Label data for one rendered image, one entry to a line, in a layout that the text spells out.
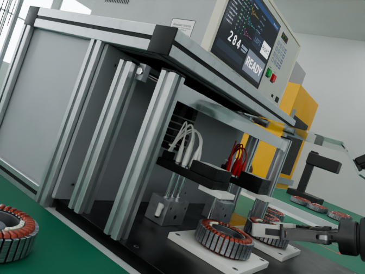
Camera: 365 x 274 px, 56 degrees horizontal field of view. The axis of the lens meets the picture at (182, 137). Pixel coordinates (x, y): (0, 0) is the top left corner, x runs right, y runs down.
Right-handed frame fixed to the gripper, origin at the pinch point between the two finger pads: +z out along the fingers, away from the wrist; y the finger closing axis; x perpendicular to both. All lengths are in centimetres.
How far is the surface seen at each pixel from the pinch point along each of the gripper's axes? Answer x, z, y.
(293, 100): -130, 83, -323
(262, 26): -46.4, -2.9, 15.5
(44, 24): -41, 34, 46
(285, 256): 5.2, -6.0, 5.4
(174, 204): -4.9, 11.1, 26.0
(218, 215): -2.5, 12.2, 3.7
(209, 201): -5.8, 15.0, 3.7
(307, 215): 0, 22, -133
